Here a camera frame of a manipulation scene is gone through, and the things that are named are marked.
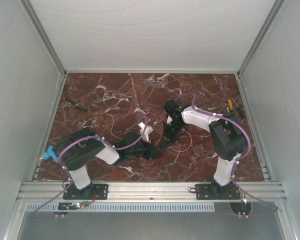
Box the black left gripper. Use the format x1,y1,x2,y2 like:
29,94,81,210
126,138,164,161

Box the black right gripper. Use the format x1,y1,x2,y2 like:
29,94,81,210
161,120,184,150

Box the red wire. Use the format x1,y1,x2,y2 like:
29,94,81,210
153,139,193,163

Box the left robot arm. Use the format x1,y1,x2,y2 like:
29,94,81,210
56,127,163,199

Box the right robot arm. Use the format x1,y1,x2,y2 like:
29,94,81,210
160,99,251,199

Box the black screwdriver right side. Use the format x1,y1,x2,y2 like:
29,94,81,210
236,101,246,119

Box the black yellow screwdriver left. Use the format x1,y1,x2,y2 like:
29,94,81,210
65,97,88,112

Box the blue plastic fitting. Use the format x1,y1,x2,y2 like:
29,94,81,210
39,145,58,163

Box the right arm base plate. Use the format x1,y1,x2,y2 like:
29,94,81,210
195,183,241,200

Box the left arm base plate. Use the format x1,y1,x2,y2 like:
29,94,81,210
62,183,109,200

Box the grey slotted cable duct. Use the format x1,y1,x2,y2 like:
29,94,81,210
39,202,215,213

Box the aluminium front rail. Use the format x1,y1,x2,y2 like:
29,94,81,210
17,181,287,202

